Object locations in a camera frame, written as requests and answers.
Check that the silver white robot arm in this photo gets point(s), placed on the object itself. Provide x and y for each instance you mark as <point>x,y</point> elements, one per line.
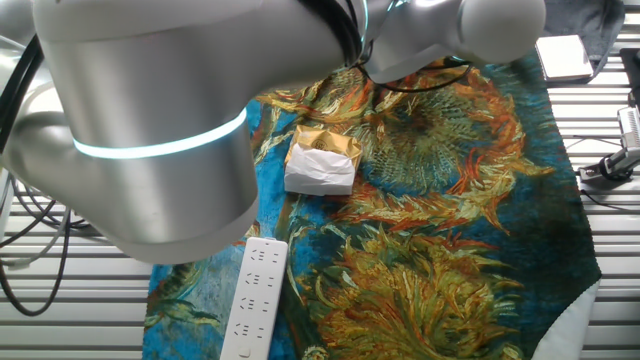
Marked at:
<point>150,100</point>

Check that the gold tissue pack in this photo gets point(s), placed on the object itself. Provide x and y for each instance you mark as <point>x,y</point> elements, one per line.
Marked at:
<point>320,170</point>

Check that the sunflower painting tablecloth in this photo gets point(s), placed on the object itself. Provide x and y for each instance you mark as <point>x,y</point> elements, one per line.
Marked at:
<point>425,225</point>

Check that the white power strip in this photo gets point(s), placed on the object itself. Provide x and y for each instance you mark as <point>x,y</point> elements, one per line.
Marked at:
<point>255,300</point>

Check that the white flat box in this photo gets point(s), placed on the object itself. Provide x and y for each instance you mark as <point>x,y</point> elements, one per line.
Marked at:
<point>565,57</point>

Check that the dark grey cloth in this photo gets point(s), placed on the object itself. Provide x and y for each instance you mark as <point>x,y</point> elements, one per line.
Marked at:
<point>590,17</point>

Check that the black panel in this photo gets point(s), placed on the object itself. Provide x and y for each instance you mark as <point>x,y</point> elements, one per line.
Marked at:
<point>631,70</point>

